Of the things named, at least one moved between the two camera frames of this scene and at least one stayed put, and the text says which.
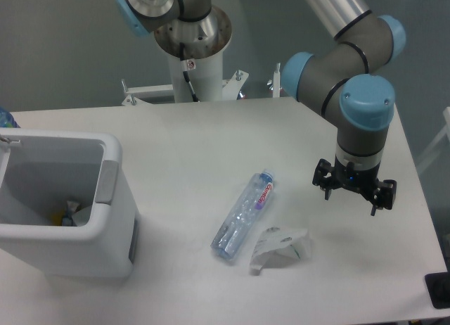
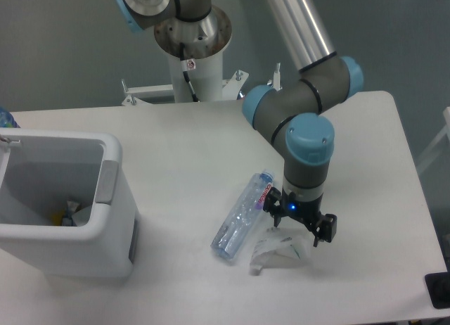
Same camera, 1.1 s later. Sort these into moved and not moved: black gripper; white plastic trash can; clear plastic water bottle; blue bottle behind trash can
Moved: black gripper
Not moved: clear plastic water bottle; blue bottle behind trash can; white plastic trash can
